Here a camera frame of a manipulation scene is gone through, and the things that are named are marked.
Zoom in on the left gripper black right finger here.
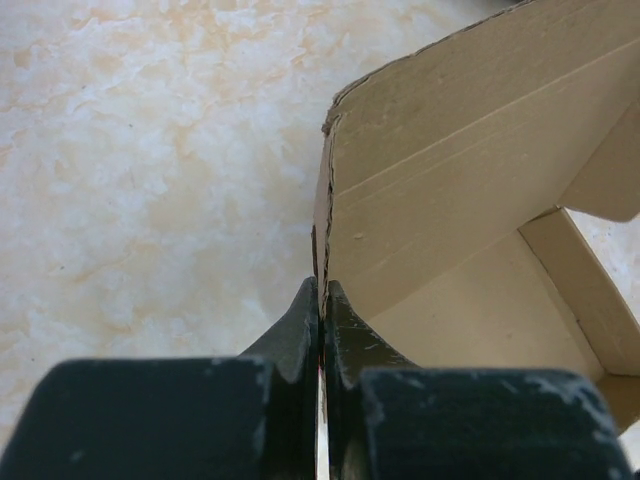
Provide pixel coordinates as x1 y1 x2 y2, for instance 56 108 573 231
324 280 417 388

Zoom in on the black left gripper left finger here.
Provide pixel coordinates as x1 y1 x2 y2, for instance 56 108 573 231
241 277 318 383

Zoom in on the brown cardboard box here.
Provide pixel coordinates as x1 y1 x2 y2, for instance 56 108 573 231
309 0 640 436

